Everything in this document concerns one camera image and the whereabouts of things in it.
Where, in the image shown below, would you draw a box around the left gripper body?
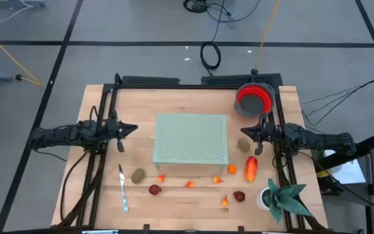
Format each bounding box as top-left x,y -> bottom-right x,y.
105,109 -> 125,153

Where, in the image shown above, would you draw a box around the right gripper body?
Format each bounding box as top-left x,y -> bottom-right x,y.
255,113 -> 276,156

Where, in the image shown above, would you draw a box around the brown fuzzy kiwi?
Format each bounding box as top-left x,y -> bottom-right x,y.
131,168 -> 147,185
237,137 -> 251,153

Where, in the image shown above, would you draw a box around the red collapsible bowl grey rim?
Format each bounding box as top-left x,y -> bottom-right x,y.
234,82 -> 276,118

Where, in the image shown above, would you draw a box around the red orange mango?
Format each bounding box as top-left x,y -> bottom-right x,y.
244,155 -> 258,183

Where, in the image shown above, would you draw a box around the black perforated box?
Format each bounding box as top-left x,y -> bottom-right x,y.
201,73 -> 284,87

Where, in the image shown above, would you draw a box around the pale green perforated metal shelf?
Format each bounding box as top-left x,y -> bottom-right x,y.
152,113 -> 230,172

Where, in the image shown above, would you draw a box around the green artificial plant white pot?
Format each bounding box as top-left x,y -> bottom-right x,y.
257,177 -> 314,226

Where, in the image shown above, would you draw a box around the white board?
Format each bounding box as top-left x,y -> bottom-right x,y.
323,149 -> 366,185

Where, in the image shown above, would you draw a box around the black diagonal bar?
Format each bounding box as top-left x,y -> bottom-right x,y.
316,133 -> 374,170

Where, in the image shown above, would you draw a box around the silver metal strip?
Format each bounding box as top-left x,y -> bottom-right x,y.
82,229 -> 119,234

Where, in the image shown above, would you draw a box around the silver knife teal handle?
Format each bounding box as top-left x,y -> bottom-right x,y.
118,163 -> 130,215

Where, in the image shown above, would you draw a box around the black coiled floor cable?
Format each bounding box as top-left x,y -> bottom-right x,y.
199,0 -> 227,76

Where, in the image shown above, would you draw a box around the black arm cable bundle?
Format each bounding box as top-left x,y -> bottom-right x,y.
59,151 -> 92,226

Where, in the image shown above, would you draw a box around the yellow cable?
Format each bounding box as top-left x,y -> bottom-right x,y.
0,25 -> 42,87
254,0 -> 281,71

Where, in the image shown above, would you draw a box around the thin black cables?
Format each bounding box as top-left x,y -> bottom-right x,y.
300,79 -> 374,127

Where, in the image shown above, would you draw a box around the black tangled floor cable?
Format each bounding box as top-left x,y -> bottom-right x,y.
182,0 -> 262,23

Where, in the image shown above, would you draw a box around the white cable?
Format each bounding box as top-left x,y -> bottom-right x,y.
0,0 -> 34,32

